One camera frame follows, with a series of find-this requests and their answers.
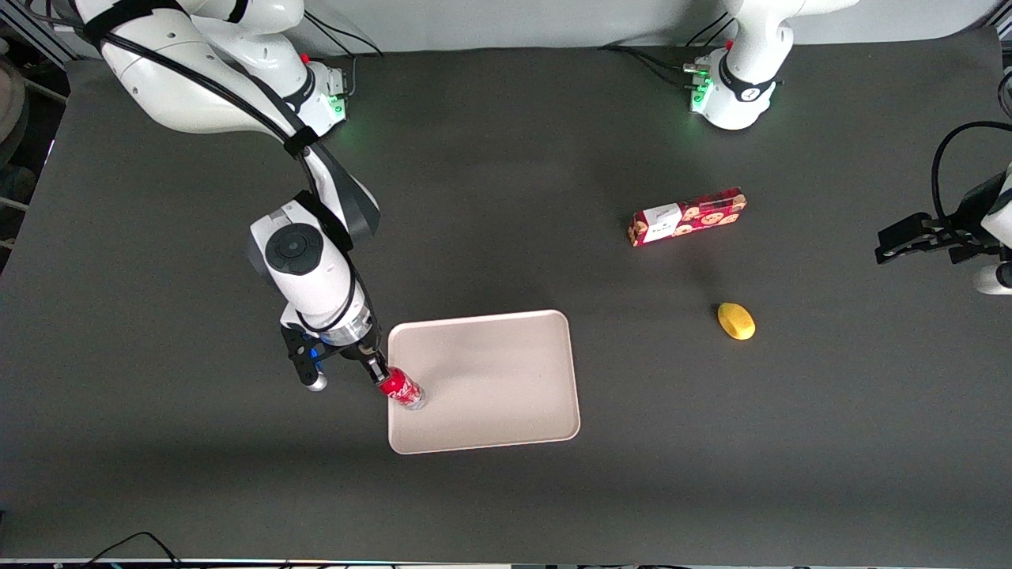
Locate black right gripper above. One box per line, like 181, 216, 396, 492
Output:
315, 335, 391, 386

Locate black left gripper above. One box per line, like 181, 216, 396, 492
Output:
874, 170, 1010, 266

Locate red coke bottle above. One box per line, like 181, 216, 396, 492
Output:
378, 366, 427, 411

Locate white rectangular plastic tray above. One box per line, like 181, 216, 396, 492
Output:
387, 310, 582, 456

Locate yellow lemon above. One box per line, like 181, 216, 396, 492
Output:
717, 302, 757, 341

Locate dark grey table mat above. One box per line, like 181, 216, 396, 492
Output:
0, 28, 1012, 567

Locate red cookie box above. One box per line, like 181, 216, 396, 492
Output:
629, 187, 748, 248

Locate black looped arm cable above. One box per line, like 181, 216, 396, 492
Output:
931, 121, 1012, 232

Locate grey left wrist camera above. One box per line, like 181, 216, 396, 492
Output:
975, 263, 1012, 296

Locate black table edge cable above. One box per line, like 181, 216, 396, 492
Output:
79, 531, 184, 569

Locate black left base cables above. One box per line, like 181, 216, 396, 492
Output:
599, 11, 732, 89

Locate black base cables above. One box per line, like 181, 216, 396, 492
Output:
599, 11, 732, 89
300, 12, 385, 100

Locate black right base cables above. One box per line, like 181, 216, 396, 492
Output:
300, 12, 385, 100

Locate aluminium frame rail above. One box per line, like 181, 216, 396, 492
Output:
0, 6, 81, 68

